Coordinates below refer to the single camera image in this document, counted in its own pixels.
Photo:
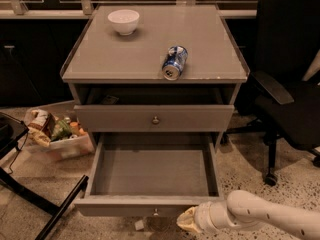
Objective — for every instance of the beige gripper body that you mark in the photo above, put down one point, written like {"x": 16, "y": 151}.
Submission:
{"x": 202, "y": 218}

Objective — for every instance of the grey drawer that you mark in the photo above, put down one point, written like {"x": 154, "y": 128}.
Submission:
{"x": 134, "y": 173}
{"x": 131, "y": 108}

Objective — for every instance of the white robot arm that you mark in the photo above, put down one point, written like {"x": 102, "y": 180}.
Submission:
{"x": 242, "y": 210}

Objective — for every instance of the brass middle drawer knob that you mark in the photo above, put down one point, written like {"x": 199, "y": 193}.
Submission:
{"x": 155, "y": 212}

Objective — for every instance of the brass drawer knob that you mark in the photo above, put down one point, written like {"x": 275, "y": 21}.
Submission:
{"x": 155, "y": 212}
{"x": 155, "y": 120}

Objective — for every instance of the brass top drawer knob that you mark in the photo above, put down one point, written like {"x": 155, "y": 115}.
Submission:
{"x": 155, "y": 120}

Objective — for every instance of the grey top drawer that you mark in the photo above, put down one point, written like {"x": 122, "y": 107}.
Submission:
{"x": 131, "y": 108}

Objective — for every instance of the grey drawer cabinet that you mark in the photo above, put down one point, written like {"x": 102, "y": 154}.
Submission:
{"x": 102, "y": 57}

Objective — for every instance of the small white floor cube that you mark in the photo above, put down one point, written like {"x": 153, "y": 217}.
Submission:
{"x": 139, "y": 225}

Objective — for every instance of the green snack bag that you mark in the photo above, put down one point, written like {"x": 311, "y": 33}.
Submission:
{"x": 61, "y": 130}

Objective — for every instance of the blue soda can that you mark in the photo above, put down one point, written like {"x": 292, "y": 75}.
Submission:
{"x": 174, "y": 62}

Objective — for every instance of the clear plastic snack bin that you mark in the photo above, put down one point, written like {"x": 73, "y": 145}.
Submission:
{"x": 60, "y": 149}

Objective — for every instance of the snack chip bag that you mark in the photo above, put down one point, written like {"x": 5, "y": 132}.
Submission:
{"x": 39, "y": 127}

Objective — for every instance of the white ceramic bowl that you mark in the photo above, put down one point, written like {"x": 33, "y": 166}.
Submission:
{"x": 124, "y": 21}

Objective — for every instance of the black office chair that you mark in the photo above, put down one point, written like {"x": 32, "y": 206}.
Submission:
{"x": 283, "y": 90}

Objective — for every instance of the black stand frame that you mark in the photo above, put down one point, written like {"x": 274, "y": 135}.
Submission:
{"x": 11, "y": 131}

